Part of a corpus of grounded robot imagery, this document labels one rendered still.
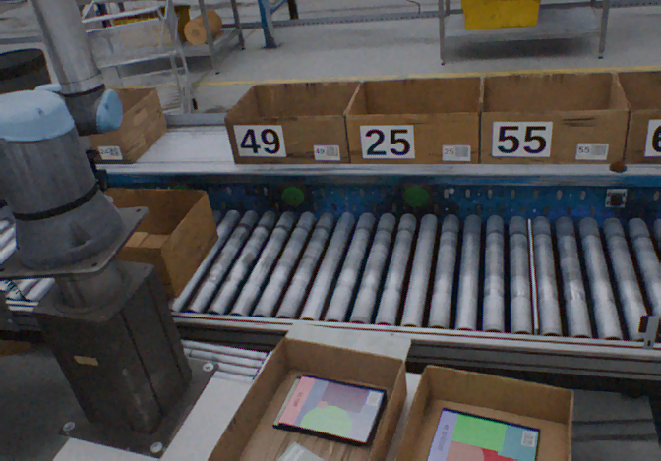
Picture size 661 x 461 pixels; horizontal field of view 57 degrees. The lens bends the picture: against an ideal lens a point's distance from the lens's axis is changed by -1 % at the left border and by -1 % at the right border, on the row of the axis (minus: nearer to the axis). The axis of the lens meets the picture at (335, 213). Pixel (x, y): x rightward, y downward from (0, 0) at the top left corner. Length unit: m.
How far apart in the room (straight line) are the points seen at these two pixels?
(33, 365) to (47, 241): 1.87
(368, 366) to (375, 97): 1.07
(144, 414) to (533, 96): 1.48
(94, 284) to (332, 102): 1.21
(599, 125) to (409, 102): 0.63
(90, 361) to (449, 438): 0.71
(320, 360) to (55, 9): 0.90
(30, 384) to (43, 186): 1.86
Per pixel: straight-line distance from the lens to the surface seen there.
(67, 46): 1.38
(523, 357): 1.50
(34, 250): 1.17
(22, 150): 1.10
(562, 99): 2.11
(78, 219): 1.14
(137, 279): 1.27
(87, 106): 1.41
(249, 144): 1.99
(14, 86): 5.06
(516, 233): 1.81
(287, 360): 1.42
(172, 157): 2.21
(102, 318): 1.21
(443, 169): 1.84
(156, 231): 2.03
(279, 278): 1.71
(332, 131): 1.88
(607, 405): 2.39
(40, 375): 2.92
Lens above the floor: 1.78
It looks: 32 degrees down
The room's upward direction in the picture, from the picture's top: 8 degrees counter-clockwise
